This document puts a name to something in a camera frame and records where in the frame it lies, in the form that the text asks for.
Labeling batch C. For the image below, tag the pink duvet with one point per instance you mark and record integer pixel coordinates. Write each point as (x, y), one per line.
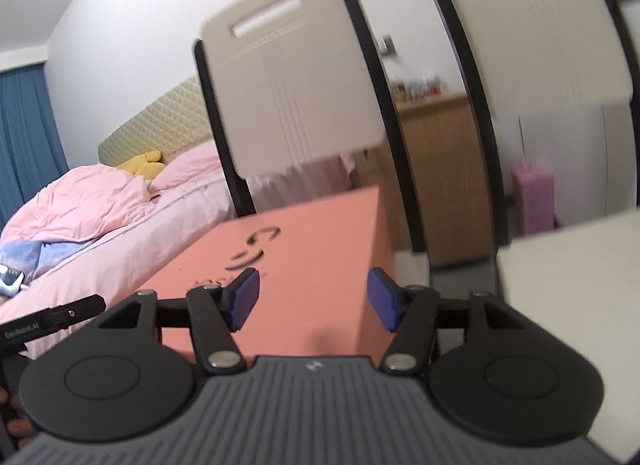
(85, 203)

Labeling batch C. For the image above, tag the blue curtain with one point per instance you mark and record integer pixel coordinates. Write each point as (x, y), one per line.
(31, 151)

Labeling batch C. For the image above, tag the pink box on floor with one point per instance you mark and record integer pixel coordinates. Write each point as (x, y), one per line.
(533, 191)

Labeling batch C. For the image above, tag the pink bed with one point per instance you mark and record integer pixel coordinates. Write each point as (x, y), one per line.
(119, 263)

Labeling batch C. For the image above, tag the wooden nightstand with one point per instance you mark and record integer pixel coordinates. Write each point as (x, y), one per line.
(449, 175)

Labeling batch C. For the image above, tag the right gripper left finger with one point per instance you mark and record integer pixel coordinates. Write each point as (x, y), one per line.
(216, 313)

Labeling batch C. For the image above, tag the beige chair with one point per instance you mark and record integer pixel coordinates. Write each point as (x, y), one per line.
(292, 82)
(554, 85)

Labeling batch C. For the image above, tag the small items on nightstand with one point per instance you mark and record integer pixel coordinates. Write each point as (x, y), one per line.
(419, 88)

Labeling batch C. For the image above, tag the pink pillow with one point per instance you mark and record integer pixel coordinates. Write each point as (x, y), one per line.
(199, 161)

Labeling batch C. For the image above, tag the orange box lid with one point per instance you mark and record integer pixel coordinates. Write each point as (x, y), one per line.
(313, 260)

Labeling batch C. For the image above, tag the beige quilted headboard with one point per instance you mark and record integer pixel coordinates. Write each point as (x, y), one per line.
(173, 124)

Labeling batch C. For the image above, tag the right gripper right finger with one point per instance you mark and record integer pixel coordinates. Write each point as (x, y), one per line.
(409, 313)

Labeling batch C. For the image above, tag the right beige chair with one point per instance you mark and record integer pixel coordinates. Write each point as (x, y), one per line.
(554, 85)

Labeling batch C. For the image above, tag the left beige chair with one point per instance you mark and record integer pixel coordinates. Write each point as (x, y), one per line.
(292, 82)

